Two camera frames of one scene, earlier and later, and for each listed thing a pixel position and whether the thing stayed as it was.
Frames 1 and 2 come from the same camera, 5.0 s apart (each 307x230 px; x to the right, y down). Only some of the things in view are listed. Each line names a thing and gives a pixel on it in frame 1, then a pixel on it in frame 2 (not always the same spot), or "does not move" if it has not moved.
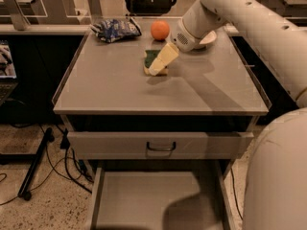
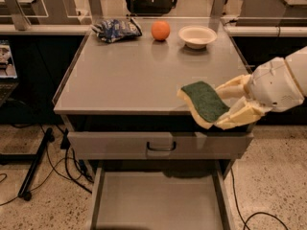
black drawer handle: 160,149 does not move
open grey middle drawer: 160,195 does not move
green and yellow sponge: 151,55 to 206,103
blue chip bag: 111,30 does not move
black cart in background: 149,0 does not move
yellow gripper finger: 167,56 to 242,114
